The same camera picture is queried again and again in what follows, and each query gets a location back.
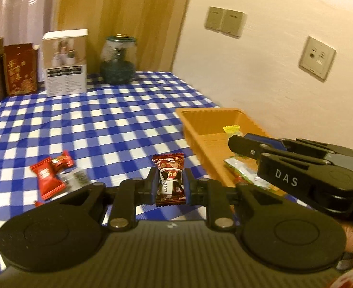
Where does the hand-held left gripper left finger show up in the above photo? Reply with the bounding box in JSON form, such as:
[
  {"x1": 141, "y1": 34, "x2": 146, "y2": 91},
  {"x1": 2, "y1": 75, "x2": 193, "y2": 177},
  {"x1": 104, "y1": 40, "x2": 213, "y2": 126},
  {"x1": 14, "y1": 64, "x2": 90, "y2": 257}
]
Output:
[{"x1": 53, "y1": 166, "x2": 160, "y2": 232}]

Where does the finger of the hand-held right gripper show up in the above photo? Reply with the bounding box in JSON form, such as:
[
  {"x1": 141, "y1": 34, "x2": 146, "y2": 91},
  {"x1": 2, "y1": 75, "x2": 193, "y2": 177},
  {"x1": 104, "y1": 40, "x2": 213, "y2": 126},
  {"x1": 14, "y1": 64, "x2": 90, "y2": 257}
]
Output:
[
  {"x1": 228, "y1": 135, "x2": 334, "y2": 166},
  {"x1": 244, "y1": 132, "x2": 353, "y2": 157}
]

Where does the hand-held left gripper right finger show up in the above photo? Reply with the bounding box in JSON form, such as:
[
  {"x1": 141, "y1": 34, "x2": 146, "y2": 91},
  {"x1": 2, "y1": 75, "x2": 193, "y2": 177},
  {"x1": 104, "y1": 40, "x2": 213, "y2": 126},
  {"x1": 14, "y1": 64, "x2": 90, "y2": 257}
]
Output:
[{"x1": 184, "y1": 168, "x2": 282, "y2": 233}]

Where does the yellow candy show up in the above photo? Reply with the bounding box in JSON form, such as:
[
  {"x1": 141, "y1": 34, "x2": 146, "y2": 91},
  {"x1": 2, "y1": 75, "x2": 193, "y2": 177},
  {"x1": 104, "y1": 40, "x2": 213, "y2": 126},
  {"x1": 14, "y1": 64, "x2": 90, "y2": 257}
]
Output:
[{"x1": 223, "y1": 124, "x2": 242, "y2": 136}]

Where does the green candy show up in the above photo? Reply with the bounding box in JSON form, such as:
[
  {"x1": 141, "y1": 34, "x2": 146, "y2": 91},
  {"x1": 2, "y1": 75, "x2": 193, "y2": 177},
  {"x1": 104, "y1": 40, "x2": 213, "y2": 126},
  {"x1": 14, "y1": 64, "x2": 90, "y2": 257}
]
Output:
[{"x1": 223, "y1": 155, "x2": 273, "y2": 191}]

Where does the dark red brown snack packet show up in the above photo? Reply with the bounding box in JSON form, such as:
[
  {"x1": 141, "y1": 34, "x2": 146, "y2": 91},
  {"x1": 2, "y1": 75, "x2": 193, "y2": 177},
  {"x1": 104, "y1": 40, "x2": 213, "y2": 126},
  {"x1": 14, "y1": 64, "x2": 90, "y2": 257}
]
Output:
[{"x1": 151, "y1": 153, "x2": 187, "y2": 207}]

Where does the orange plastic tray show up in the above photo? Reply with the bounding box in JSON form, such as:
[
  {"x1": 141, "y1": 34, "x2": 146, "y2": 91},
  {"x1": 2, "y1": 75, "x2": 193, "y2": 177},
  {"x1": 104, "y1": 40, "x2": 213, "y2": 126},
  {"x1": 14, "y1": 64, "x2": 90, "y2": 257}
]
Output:
[{"x1": 175, "y1": 107, "x2": 303, "y2": 208}]

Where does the blue white checkered tablecloth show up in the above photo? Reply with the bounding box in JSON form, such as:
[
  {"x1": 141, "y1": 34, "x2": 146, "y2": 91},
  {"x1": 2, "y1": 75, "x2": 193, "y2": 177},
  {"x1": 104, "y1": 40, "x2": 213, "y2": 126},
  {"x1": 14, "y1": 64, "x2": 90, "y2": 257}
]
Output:
[{"x1": 0, "y1": 70, "x2": 243, "y2": 282}]

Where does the grey foil packet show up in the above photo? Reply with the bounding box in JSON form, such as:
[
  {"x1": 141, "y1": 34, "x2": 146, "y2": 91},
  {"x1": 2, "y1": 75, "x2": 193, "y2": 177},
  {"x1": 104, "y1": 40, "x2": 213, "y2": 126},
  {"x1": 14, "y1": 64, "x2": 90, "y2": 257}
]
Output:
[{"x1": 57, "y1": 169, "x2": 90, "y2": 193}]

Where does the red white patterned clothing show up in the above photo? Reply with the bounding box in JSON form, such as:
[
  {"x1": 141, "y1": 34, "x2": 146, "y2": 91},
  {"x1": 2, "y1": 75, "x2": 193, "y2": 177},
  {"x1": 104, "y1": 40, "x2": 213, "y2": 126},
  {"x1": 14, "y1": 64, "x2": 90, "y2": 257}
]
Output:
[{"x1": 327, "y1": 264, "x2": 353, "y2": 288}]

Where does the glass jar with green lid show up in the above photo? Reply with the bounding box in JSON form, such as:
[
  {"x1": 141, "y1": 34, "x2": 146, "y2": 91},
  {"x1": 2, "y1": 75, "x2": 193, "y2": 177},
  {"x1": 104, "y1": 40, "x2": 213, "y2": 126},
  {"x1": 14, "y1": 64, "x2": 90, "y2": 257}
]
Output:
[{"x1": 100, "y1": 33, "x2": 137, "y2": 85}]

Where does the white product box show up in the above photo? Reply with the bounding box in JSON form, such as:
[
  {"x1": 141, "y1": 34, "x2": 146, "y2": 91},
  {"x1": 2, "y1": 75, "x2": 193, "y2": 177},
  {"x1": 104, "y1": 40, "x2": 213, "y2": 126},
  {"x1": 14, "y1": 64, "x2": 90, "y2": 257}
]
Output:
[{"x1": 41, "y1": 29, "x2": 88, "y2": 97}]

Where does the red gold tin box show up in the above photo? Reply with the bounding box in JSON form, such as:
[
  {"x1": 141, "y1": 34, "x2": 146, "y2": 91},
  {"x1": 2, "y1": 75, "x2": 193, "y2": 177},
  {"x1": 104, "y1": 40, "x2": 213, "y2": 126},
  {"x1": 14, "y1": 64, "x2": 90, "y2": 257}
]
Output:
[{"x1": 3, "y1": 43, "x2": 40, "y2": 97}]

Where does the wooden cabinet side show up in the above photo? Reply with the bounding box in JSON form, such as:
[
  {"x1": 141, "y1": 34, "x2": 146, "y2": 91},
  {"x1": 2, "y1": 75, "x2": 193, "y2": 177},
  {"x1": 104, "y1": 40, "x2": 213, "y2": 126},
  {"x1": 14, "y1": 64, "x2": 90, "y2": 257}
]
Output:
[{"x1": 54, "y1": 0, "x2": 195, "y2": 76}]

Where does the pale pink curtain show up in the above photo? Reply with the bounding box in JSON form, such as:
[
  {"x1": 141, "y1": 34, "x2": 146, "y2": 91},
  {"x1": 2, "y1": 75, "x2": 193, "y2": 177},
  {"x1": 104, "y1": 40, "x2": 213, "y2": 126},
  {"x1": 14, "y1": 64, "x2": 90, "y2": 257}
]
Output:
[{"x1": 0, "y1": 0, "x2": 66, "y2": 49}]

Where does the beige wall antenna socket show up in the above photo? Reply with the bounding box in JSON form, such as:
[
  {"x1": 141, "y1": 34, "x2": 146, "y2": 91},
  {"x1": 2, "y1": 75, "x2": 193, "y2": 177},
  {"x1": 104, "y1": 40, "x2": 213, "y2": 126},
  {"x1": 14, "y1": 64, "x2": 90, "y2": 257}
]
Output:
[{"x1": 298, "y1": 35, "x2": 336, "y2": 82}]

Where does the beige wall outlet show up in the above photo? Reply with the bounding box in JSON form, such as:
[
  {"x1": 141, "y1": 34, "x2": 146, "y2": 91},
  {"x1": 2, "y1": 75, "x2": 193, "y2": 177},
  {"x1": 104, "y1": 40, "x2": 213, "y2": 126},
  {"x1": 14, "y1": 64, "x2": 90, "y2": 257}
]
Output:
[
  {"x1": 221, "y1": 9, "x2": 247, "y2": 39},
  {"x1": 204, "y1": 6, "x2": 227, "y2": 32}
]

